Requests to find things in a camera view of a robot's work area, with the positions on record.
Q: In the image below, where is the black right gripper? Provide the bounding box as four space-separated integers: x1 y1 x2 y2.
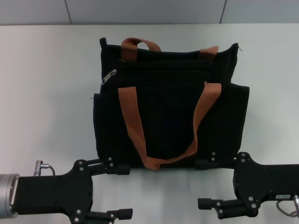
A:
195 151 299 220

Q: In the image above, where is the silver zipper pull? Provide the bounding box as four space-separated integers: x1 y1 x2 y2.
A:
100 68 118 86

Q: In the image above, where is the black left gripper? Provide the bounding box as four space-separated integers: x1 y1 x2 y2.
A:
17 157 134 224

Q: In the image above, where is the left gripper cable metal plug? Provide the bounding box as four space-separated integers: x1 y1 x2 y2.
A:
35 160 56 176

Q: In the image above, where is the right gripper cable metal plug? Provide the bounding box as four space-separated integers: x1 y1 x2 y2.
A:
275 196 299 217

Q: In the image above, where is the gripper cable metal plug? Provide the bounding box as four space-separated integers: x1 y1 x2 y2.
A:
275 196 299 217
35 160 56 176

